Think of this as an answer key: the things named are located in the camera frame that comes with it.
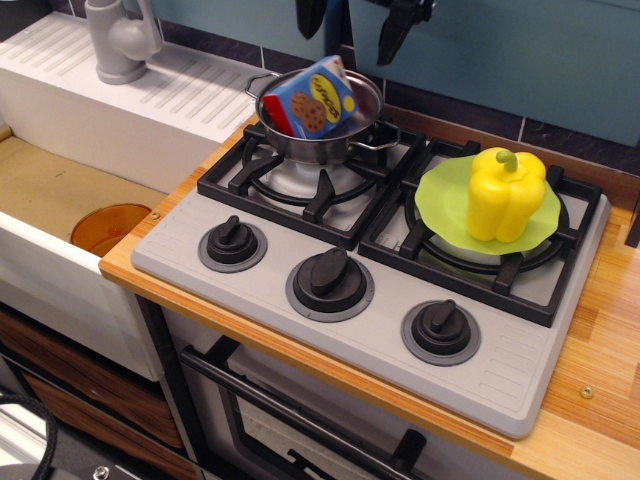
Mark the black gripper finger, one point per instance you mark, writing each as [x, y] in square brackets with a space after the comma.
[309, 16]
[402, 16]

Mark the blue cookie box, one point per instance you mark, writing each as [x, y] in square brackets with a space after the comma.
[312, 102]

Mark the yellow toy bell pepper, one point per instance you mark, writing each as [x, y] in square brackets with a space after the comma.
[505, 190]

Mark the stainless steel pot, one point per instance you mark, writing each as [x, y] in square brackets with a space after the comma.
[364, 131]

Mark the lime green plate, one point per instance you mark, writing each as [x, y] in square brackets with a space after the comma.
[442, 202]

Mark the black left stove knob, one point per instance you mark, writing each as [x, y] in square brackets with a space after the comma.
[232, 246]

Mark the black stove knob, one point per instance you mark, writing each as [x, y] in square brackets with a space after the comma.
[232, 246]
[330, 287]
[441, 333]

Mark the black middle stove knob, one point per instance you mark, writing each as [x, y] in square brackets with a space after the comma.
[330, 287]

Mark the black right stove knob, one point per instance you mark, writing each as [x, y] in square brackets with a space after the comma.
[441, 333]

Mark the grey toy stove top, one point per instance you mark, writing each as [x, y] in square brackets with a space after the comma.
[502, 386]

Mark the grey toy faucet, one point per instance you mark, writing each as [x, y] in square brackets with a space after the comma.
[122, 45]

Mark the black left burner grate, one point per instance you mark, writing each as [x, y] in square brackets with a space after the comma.
[333, 203]

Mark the black burner grate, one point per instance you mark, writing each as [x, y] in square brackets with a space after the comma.
[542, 285]
[333, 203]

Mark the black right burner grate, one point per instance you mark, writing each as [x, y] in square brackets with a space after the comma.
[542, 285]

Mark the white toy sink unit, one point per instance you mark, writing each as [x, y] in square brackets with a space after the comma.
[71, 144]

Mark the orange sink drain disc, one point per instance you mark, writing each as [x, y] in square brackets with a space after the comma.
[99, 231]

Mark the oven door with window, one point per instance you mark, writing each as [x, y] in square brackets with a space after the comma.
[266, 448]

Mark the wooden drawer front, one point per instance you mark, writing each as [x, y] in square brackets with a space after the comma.
[97, 397]

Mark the black oven door handle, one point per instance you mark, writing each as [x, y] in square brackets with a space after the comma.
[213, 366]

